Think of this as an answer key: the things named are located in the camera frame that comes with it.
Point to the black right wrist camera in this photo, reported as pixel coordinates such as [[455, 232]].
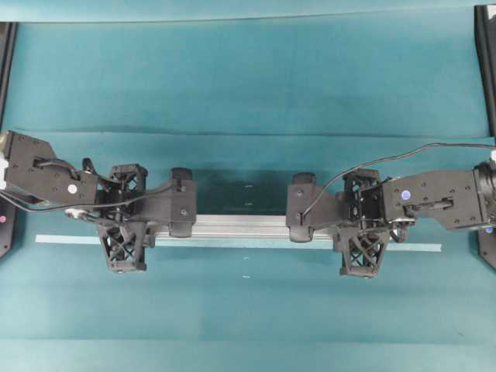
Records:
[[310, 208]]

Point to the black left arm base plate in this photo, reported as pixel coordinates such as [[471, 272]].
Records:
[[8, 218]]

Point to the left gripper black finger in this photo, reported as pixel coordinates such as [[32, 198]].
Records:
[[124, 246], [130, 177]]

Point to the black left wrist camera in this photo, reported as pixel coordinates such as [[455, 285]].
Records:
[[172, 208]]

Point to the silver aluminium extrusion rail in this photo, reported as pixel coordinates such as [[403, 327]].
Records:
[[240, 231]]

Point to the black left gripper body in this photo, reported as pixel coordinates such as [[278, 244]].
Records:
[[110, 193]]

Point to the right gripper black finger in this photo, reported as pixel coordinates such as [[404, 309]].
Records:
[[362, 251], [361, 178]]

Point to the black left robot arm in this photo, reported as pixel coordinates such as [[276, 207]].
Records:
[[35, 178]]

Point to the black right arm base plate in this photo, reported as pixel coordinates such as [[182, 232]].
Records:
[[486, 242]]

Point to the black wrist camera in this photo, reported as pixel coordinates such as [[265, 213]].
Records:
[[172, 208], [310, 208]]

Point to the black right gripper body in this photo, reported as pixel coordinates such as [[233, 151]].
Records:
[[366, 208]]

